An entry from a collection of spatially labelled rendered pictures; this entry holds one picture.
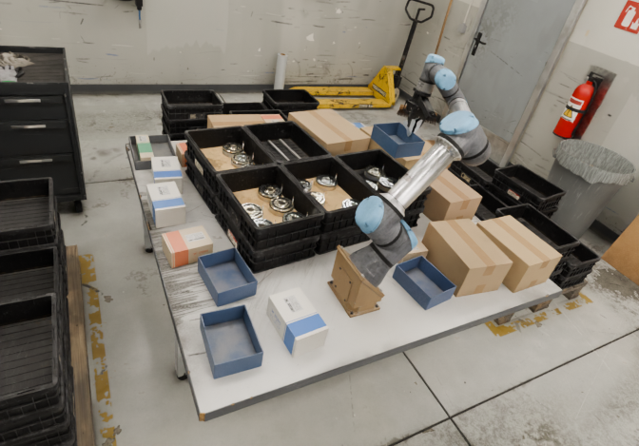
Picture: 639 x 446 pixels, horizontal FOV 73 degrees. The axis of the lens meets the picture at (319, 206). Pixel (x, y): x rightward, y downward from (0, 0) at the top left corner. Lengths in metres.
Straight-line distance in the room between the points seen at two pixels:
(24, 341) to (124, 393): 0.57
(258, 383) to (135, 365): 1.02
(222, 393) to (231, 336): 0.20
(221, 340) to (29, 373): 0.64
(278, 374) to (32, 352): 0.87
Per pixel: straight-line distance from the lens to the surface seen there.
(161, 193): 1.97
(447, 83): 1.87
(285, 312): 1.48
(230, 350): 1.48
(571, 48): 4.58
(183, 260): 1.73
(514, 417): 2.59
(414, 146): 1.96
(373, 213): 1.43
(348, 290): 1.59
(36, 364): 1.81
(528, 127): 4.77
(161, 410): 2.20
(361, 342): 1.57
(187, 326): 1.54
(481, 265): 1.83
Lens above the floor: 1.89
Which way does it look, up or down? 34 degrees down
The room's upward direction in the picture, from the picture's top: 12 degrees clockwise
